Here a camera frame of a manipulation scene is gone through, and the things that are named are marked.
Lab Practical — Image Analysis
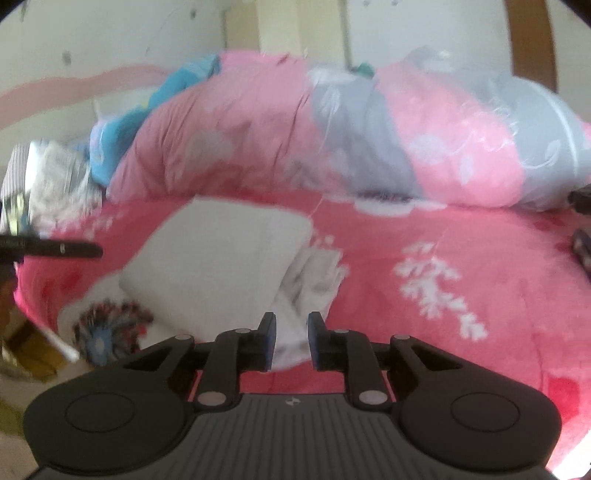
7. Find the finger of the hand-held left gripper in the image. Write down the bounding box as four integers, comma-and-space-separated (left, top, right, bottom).
22, 240, 103, 260

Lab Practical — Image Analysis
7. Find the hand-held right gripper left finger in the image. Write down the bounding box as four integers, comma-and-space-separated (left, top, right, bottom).
121, 312, 278, 411

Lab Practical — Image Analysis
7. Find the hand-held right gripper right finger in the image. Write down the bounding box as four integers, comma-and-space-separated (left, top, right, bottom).
308, 311, 463, 411

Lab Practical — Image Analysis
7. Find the white shirt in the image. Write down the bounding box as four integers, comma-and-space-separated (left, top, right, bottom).
119, 196, 350, 371

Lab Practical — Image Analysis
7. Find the white crumpled clothes pile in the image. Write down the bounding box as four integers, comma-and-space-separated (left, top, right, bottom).
28, 141, 103, 232

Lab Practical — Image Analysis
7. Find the black smartphone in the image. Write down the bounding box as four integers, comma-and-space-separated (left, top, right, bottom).
0, 193, 34, 234

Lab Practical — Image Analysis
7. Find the blue quilt with bow print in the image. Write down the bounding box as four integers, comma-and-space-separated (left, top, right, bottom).
89, 53, 221, 188

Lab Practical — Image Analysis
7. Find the pink floral bed blanket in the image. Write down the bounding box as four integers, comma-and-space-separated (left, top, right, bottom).
13, 191, 591, 477

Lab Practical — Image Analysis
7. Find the pink and grey floral quilt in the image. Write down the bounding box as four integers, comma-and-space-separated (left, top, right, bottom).
107, 46, 591, 212

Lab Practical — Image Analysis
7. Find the dark plaid flat pouch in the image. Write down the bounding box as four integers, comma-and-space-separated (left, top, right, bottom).
571, 228, 591, 283

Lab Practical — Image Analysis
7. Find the black bag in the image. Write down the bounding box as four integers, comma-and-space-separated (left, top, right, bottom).
568, 184, 591, 214

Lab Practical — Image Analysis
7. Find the brown wooden door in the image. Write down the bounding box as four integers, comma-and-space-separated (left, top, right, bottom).
505, 0, 558, 94

